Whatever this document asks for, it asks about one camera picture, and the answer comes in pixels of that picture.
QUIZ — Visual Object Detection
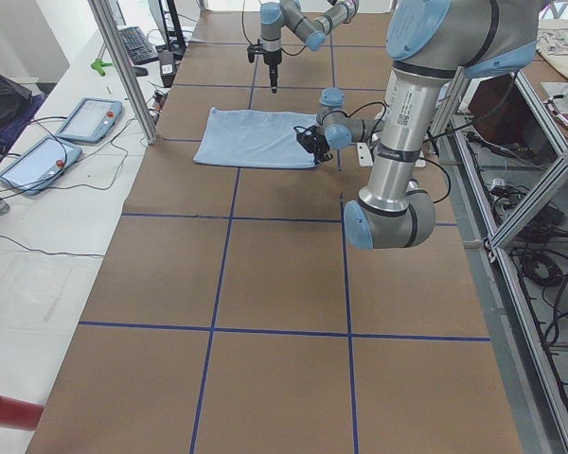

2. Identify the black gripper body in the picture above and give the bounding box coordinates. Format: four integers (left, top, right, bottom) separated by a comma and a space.
247, 40, 283, 66
293, 125, 333, 164

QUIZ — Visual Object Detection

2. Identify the light blue t-shirt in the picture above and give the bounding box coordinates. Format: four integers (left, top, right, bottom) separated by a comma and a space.
193, 107, 316, 169

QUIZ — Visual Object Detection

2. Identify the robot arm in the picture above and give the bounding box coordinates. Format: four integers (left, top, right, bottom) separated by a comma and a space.
247, 0, 359, 94
295, 1, 542, 249

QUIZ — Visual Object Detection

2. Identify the black keyboard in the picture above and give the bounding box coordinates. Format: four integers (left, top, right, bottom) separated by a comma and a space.
118, 26, 158, 65

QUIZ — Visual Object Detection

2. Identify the far teach pendant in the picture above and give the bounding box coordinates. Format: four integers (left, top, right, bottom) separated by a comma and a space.
55, 97, 123, 144

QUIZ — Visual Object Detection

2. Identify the teach pendant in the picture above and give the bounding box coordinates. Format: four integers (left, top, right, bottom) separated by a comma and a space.
0, 136, 82, 196
55, 97, 123, 144

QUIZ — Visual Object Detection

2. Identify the seated person in black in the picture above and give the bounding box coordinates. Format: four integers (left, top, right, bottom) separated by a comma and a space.
0, 74, 44, 155

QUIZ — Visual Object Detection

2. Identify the near teach pendant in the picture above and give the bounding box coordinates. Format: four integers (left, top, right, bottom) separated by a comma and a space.
0, 136, 82, 196

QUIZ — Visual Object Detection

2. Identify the red fire extinguisher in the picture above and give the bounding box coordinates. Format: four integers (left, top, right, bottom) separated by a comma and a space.
0, 395, 44, 431

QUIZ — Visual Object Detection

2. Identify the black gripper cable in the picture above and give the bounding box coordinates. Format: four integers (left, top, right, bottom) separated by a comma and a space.
343, 100, 390, 125

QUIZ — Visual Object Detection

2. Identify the aluminium frame post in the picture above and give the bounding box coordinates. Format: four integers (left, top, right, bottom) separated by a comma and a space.
87, 0, 157, 145

